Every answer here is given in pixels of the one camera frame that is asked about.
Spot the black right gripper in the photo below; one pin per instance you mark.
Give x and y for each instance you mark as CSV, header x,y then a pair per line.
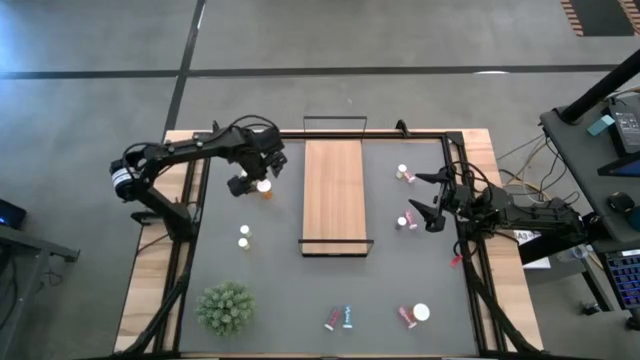
x,y
457,200

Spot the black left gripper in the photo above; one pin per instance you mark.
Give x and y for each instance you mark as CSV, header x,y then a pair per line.
x,y
257,150

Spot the large white-capped pill bottle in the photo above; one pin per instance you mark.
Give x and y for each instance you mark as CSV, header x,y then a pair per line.
x,y
421,312

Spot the blue pill bottle white cap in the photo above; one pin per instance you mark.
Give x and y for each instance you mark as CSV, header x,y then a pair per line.
x,y
347,317

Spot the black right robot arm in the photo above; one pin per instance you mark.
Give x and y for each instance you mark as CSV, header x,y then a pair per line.
x,y
540,216

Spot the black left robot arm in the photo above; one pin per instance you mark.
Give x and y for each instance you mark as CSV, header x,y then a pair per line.
x,y
190,146

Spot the small red tag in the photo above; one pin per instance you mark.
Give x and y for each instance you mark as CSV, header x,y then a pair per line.
x,y
456,260

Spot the white paper sheet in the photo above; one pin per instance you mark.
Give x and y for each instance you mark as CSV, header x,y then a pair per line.
x,y
537,262

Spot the green artificial potted plant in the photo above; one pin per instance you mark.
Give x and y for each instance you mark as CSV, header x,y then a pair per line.
x,y
225,308

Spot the black stand beam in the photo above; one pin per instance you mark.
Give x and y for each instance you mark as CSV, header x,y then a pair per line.
x,y
555,245

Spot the dark grey side desk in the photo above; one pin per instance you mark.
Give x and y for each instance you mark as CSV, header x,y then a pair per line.
x,y
580,165

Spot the clear water bottle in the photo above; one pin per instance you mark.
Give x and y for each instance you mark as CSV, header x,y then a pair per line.
x,y
572,253

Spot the dark red pill bottle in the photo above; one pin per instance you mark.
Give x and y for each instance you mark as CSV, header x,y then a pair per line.
x,y
332,318

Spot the small teal box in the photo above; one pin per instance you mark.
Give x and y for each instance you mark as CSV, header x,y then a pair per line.
x,y
600,125

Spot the black computer mouse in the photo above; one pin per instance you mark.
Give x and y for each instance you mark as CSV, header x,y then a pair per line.
x,y
620,202

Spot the dark tablet screen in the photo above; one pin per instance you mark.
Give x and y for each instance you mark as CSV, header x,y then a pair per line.
x,y
622,167

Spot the black round pole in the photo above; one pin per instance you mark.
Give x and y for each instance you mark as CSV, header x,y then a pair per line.
x,y
600,90

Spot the black power adapter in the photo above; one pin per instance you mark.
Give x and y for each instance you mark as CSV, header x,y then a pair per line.
x,y
627,131

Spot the blue round object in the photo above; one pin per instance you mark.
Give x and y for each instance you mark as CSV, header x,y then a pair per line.
x,y
636,218

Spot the backlit keyboard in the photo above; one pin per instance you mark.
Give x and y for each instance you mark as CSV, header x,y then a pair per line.
x,y
624,280

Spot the grey metal desk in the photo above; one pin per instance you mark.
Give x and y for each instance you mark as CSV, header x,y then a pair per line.
x,y
30,250

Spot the striped floor rug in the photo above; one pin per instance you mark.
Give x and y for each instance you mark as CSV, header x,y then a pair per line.
x,y
600,17

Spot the black device blue screen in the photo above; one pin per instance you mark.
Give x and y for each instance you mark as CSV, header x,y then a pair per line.
x,y
10,214

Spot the black metal table frame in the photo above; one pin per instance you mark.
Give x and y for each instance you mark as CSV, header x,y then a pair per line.
x,y
380,135

